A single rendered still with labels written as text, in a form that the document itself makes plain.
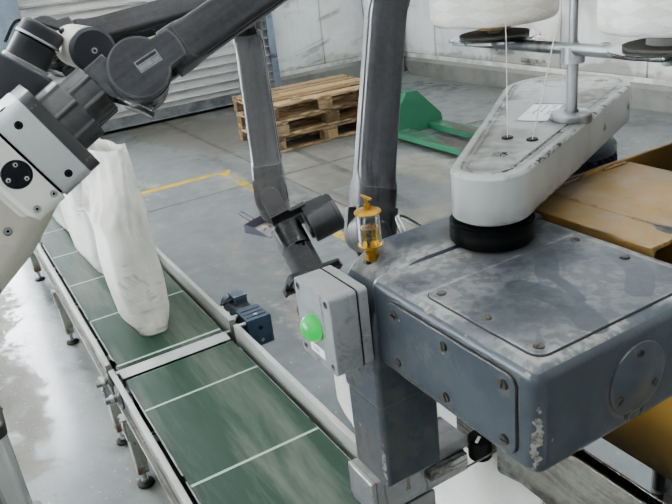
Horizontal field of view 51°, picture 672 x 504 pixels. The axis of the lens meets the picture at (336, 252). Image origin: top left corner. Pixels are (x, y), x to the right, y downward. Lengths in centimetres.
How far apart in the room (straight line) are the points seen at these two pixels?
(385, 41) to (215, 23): 23
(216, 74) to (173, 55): 772
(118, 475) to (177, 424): 57
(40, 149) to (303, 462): 129
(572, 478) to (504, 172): 34
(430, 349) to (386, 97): 45
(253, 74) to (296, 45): 777
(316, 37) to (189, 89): 181
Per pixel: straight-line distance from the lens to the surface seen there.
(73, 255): 373
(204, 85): 861
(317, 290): 71
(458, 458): 92
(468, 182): 72
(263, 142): 131
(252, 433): 212
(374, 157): 98
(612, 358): 61
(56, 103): 93
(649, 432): 94
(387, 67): 100
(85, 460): 288
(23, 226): 110
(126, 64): 92
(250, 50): 140
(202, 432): 217
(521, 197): 74
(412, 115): 642
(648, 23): 75
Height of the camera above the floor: 164
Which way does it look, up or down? 23 degrees down
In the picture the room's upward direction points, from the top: 7 degrees counter-clockwise
